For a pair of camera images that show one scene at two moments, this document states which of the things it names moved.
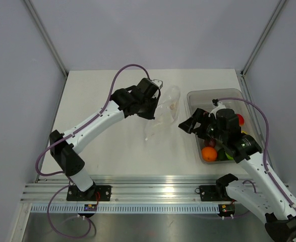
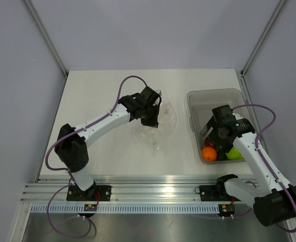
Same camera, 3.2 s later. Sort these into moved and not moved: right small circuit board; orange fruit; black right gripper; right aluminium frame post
Moved: black right gripper
Not moved: right aluminium frame post; orange fruit; right small circuit board
